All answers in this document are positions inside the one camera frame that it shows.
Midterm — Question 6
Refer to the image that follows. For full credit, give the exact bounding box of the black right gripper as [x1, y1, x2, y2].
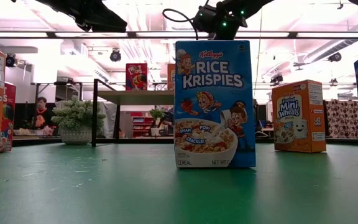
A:
[194, 1, 248, 40]

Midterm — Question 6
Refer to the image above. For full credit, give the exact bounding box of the red Froot Loops cereal box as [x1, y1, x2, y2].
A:
[0, 82, 17, 153]
[125, 63, 149, 91]

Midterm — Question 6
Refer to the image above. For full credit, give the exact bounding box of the small plant in white pot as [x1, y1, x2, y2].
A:
[149, 108, 164, 137]

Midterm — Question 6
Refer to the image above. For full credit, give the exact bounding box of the red storage rack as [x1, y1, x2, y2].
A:
[131, 111, 155, 138]

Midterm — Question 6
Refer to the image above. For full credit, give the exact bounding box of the brown dotted white partition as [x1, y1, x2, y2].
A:
[324, 99, 358, 139]

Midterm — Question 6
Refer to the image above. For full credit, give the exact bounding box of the green potted artificial plant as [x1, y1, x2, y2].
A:
[50, 95, 108, 146]

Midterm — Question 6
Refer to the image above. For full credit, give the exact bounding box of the green table mat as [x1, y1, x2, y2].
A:
[0, 143, 358, 224]

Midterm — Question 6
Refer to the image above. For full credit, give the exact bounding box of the person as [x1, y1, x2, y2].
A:
[31, 96, 57, 137]

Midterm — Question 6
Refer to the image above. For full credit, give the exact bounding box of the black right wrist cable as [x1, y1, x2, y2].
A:
[162, 8, 200, 40]

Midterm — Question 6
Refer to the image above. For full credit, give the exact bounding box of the black ceiling camera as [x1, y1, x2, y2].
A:
[328, 52, 343, 63]
[109, 49, 122, 62]
[4, 53, 18, 68]

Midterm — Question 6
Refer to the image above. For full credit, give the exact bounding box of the wooden shelf with black frame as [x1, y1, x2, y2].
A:
[91, 78, 175, 147]

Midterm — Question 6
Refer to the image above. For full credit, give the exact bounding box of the black aluminium table frame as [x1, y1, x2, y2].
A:
[12, 136, 358, 147]

